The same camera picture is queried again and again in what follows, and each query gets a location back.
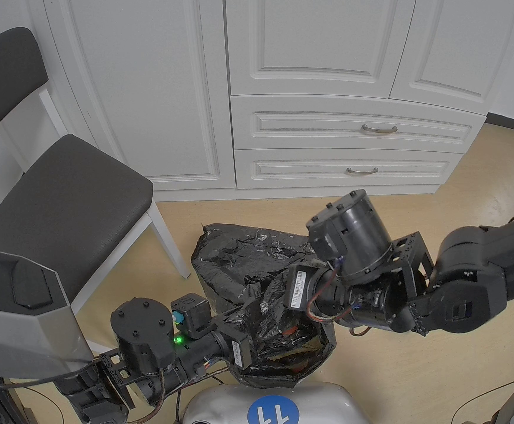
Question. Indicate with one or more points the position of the white chair grey cushions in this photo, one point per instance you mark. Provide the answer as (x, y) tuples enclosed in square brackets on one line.
[(71, 201)]

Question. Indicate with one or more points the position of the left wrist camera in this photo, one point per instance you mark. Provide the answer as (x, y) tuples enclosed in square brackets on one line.
[(193, 312)]

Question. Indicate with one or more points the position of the white wardrobe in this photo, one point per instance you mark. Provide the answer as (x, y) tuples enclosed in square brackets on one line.
[(310, 38)]

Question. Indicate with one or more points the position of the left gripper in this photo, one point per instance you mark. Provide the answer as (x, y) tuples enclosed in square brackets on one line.
[(243, 325)]

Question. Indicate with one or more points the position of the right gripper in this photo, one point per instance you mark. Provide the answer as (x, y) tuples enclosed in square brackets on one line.
[(327, 294)]

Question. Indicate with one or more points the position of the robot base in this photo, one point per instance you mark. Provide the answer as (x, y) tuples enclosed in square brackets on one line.
[(274, 400)]

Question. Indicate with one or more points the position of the black plastic bag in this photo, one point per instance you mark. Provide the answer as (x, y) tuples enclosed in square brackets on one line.
[(234, 263)]

